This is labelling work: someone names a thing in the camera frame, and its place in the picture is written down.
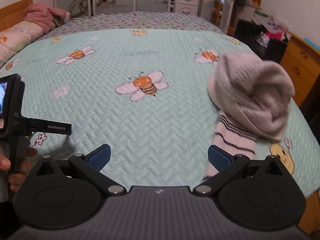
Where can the person's left hand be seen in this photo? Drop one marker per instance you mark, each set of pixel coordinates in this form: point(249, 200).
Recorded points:
point(28, 158)

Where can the wooden chair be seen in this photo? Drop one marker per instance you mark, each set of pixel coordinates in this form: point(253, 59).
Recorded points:
point(217, 13)

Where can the black bag pile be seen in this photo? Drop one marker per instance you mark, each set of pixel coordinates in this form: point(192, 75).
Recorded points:
point(255, 37)

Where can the wooden headboard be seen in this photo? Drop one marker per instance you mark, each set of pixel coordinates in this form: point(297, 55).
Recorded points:
point(12, 11)

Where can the pale floral pillow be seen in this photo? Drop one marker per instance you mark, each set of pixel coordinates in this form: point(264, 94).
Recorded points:
point(17, 36)

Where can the white drawer cabinet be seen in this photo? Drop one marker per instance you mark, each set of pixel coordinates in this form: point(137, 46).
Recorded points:
point(186, 1)

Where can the pink knitted garment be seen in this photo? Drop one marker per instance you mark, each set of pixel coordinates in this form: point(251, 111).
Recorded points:
point(41, 13)

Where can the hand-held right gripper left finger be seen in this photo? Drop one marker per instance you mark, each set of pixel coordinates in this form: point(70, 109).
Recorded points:
point(101, 156)

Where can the mint quilted bee bedspread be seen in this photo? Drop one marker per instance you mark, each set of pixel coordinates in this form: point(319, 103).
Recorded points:
point(125, 120)

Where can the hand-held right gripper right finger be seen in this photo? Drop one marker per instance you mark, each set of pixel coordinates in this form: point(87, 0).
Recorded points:
point(217, 156)

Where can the purple floral blanket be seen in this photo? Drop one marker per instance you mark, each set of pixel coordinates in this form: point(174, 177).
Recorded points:
point(140, 21)

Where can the orange wooden dresser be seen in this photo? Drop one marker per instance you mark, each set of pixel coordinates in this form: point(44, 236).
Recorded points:
point(300, 65)

